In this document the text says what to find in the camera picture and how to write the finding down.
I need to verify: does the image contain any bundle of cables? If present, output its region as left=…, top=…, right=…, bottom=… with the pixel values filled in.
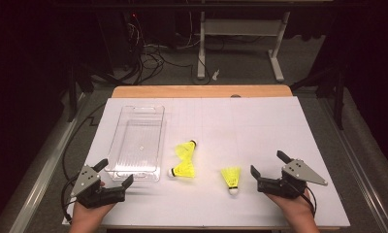
left=123, top=13, right=213, bottom=85

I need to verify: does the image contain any white metal stand frame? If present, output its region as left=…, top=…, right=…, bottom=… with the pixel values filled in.
left=196, top=11, right=292, bottom=83

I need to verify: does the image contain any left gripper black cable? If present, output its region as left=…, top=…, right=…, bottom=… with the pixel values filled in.
left=60, top=174, right=83, bottom=225

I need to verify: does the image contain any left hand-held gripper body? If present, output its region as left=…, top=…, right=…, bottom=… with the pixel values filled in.
left=70, top=164, right=127, bottom=209

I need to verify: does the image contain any black stand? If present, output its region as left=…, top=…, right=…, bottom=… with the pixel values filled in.
left=66, top=61, right=97, bottom=123
left=290, top=62, right=349, bottom=131

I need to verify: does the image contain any aluminium floor rail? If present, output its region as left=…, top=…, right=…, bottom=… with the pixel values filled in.
left=317, top=96, right=388, bottom=233
left=7, top=92, right=87, bottom=233

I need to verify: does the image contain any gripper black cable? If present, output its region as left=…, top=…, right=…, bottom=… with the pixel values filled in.
left=60, top=174, right=83, bottom=225
left=298, top=183, right=318, bottom=217

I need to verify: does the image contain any clear plastic container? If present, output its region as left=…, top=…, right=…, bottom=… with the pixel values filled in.
left=104, top=104, right=167, bottom=183

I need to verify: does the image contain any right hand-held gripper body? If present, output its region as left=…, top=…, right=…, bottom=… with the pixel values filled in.
left=257, top=158, right=329, bottom=199

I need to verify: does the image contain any person's left hand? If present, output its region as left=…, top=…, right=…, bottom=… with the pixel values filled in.
left=70, top=201, right=116, bottom=227

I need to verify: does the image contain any black floor cable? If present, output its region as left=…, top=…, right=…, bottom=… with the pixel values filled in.
left=61, top=101, right=108, bottom=183

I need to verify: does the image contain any yellow shuttlecock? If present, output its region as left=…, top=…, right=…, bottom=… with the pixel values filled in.
left=167, top=159, right=196, bottom=179
left=175, top=139, right=198, bottom=161
left=220, top=166, right=243, bottom=196

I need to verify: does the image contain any white board sheet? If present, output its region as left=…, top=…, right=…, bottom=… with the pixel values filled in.
left=62, top=96, right=351, bottom=228

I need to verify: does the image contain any dark computer tower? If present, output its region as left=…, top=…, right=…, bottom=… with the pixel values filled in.
left=96, top=11, right=142, bottom=72

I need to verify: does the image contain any person's right hand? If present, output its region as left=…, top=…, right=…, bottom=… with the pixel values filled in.
left=267, top=189, right=314, bottom=221

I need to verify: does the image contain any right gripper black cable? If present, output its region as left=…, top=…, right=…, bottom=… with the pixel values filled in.
left=298, top=183, right=318, bottom=217

